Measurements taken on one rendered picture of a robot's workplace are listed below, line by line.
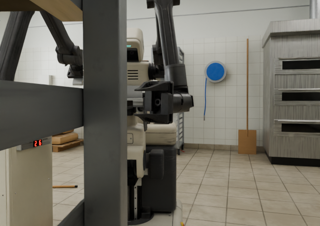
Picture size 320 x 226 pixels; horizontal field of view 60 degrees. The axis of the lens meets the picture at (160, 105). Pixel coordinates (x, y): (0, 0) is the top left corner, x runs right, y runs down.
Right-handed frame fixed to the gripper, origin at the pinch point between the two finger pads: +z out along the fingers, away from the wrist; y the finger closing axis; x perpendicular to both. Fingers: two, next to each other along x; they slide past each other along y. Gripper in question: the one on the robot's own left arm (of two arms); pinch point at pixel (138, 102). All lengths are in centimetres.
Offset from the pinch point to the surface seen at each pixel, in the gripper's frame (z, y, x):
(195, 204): -177, -98, -73
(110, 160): 31.8, -3.4, 22.7
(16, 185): -28, -47, -102
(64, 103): 35.9, 1.1, 22.4
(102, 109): 32.2, 0.6, 22.1
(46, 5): 35.2, 8.2, 19.4
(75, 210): 34.3, -6.8, 21.6
